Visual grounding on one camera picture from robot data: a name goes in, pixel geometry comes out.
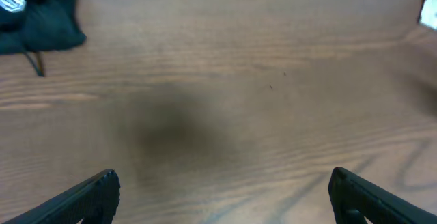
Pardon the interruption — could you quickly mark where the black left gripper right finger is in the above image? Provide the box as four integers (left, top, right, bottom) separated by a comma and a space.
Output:
328, 167, 436, 224

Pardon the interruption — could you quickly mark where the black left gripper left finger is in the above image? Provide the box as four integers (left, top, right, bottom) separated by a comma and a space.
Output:
4, 169, 120, 224

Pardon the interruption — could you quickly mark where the black t-shirt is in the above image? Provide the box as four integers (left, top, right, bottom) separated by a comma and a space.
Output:
1, 0, 86, 55

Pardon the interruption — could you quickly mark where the folded black garment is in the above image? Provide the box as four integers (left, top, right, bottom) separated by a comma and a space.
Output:
24, 52, 45, 77

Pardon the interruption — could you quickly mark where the beige garment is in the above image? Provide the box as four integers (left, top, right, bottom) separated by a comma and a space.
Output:
419, 0, 436, 30

